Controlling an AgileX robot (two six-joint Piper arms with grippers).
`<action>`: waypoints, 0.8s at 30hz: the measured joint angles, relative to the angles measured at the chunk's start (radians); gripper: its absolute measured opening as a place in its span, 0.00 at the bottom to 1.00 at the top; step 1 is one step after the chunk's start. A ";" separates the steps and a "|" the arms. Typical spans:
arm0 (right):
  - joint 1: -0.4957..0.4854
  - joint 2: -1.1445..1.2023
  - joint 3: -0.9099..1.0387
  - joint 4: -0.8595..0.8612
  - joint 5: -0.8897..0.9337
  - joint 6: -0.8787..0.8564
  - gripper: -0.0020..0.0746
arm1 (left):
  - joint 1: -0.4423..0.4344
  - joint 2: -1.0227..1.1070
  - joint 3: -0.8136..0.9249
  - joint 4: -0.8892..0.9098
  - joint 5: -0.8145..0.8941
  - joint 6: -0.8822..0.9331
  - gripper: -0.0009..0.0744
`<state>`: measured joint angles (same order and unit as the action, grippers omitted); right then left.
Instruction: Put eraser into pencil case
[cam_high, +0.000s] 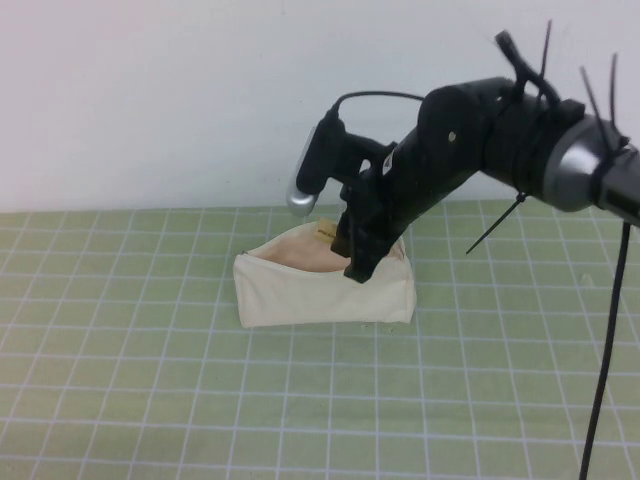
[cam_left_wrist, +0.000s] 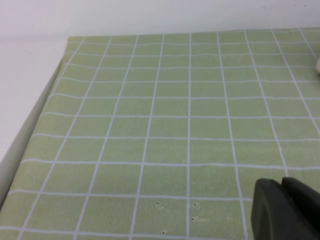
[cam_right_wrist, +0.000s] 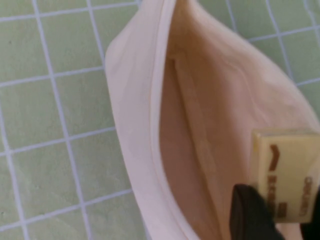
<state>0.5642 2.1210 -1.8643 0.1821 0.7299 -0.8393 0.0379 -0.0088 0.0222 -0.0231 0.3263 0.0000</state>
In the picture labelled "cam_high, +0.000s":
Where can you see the white fabric pencil case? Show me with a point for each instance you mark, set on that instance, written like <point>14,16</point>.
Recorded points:
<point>310,300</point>

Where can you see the green grid cutting mat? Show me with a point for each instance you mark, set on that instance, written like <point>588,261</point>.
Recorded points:
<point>150,390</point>

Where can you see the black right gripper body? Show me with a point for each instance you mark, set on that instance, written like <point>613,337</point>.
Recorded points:
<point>395,200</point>

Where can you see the small yellow eraser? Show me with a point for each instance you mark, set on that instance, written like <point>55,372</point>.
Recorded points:
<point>326,230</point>

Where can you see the black zip tie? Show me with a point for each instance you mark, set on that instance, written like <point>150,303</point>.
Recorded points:
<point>546,50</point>
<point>607,115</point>
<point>492,227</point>

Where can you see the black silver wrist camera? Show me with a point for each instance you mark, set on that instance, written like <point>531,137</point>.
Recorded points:
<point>320,160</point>

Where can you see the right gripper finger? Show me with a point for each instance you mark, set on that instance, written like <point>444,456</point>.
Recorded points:
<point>342,237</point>
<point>365,260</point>

